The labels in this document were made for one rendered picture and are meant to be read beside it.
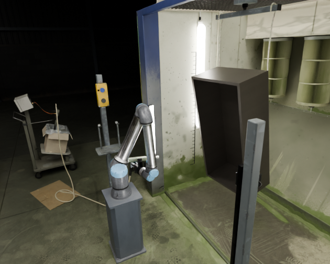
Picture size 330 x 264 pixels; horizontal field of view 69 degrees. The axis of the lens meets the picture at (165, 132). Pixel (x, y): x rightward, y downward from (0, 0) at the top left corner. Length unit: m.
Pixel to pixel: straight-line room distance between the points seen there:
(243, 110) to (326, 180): 1.44
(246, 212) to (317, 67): 2.13
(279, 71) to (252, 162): 2.43
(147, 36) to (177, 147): 1.41
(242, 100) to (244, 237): 1.14
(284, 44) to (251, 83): 1.35
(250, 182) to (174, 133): 2.12
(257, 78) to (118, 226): 1.75
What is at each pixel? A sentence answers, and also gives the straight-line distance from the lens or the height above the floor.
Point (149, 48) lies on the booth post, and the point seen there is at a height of 1.90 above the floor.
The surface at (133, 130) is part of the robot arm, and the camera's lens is 2.20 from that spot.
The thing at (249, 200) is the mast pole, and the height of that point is 1.29.
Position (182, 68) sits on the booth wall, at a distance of 2.96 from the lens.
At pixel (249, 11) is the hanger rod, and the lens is 2.36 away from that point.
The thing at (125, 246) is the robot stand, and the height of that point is 0.16.
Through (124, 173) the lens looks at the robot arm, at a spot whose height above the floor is 0.88.
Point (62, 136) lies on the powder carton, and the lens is 4.06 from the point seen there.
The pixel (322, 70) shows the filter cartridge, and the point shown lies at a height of 1.64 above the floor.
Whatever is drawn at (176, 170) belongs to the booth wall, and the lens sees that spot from 3.32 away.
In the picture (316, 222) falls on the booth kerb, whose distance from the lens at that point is 3.15.
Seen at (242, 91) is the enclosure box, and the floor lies 1.56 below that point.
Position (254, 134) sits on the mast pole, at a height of 1.59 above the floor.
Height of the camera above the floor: 1.92
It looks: 20 degrees down
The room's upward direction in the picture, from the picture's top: 2 degrees counter-clockwise
